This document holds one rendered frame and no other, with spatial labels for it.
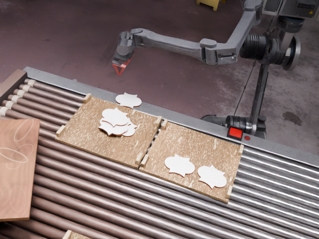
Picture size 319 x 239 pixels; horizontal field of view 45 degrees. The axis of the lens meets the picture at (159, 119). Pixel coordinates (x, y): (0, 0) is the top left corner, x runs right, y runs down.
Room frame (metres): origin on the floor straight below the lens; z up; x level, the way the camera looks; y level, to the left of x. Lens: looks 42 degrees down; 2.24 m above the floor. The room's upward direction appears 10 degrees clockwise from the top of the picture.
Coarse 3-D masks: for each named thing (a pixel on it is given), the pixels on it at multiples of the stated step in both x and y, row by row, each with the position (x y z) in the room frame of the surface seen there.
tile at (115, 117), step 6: (102, 114) 1.35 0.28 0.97; (108, 114) 1.36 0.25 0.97; (114, 114) 1.36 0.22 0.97; (120, 114) 1.37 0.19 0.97; (126, 114) 1.38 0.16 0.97; (102, 120) 1.31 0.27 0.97; (108, 120) 1.31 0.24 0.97; (114, 120) 1.32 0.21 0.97; (120, 120) 1.33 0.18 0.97; (126, 120) 1.33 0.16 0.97; (114, 126) 1.29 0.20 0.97
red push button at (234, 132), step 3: (231, 129) 1.45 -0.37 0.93; (234, 129) 1.45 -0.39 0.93; (237, 129) 1.46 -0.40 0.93; (231, 132) 1.43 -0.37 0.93; (234, 132) 1.43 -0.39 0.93; (237, 132) 1.43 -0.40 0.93; (240, 132) 1.44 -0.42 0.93; (234, 135) 1.41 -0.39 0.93; (237, 135) 1.41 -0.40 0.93; (240, 135) 1.42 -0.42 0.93
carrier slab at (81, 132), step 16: (80, 112) 1.38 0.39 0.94; (96, 112) 1.40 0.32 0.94; (128, 112) 1.44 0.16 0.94; (80, 128) 1.27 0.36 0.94; (96, 128) 1.29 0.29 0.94; (144, 128) 1.34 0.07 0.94; (80, 144) 1.17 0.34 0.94; (96, 144) 1.19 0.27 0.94; (112, 144) 1.20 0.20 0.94; (128, 144) 1.22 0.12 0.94; (144, 144) 1.24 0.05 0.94; (112, 160) 1.12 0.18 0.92; (128, 160) 1.12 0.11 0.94
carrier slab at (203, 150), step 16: (176, 128) 1.38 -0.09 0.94; (160, 144) 1.25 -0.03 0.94; (176, 144) 1.27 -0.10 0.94; (192, 144) 1.29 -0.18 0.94; (208, 144) 1.31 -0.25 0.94; (224, 144) 1.33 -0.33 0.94; (160, 160) 1.15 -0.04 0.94; (192, 160) 1.19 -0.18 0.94; (208, 160) 1.20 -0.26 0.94; (224, 160) 1.22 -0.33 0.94; (160, 176) 1.06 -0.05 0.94; (176, 176) 1.08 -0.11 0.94; (192, 176) 1.09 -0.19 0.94; (224, 176) 1.12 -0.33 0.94; (208, 192) 1.02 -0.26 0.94; (224, 192) 1.03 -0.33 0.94
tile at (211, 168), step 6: (204, 168) 1.14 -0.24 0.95; (210, 168) 1.15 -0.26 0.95; (198, 174) 1.10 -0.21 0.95; (204, 174) 1.11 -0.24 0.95; (210, 174) 1.11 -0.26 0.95; (216, 174) 1.12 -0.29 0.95; (222, 174) 1.13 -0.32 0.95; (198, 180) 1.07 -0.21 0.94; (204, 180) 1.07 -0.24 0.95; (210, 180) 1.08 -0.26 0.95; (216, 180) 1.08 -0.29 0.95; (222, 180) 1.09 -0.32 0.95; (210, 186) 1.05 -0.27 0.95; (216, 186) 1.05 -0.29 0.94; (222, 186) 1.06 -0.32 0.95
